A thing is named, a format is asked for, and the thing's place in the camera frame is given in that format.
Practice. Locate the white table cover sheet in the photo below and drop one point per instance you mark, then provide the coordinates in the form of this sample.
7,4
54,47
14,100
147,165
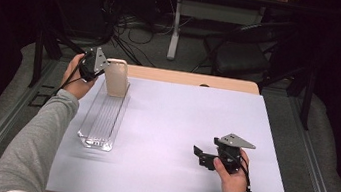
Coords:
168,122

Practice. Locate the person's left hand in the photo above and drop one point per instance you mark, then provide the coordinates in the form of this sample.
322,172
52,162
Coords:
74,82

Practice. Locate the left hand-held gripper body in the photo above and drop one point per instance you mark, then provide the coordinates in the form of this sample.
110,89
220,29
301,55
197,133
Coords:
93,63

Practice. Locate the person's right hand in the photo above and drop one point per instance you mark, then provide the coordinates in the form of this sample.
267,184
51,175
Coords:
233,182

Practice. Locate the peach phone case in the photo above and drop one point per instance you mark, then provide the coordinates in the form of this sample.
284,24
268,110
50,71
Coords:
117,78

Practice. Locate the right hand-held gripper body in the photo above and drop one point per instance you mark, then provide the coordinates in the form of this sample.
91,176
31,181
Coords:
229,151

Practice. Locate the black metal stand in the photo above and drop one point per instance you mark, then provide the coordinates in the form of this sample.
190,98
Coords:
38,57
307,101

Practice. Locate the clear plastic packaging tray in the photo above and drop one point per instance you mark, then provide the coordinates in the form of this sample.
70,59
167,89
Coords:
102,120

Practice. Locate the black chair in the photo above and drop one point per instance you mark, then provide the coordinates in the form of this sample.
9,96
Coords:
241,57

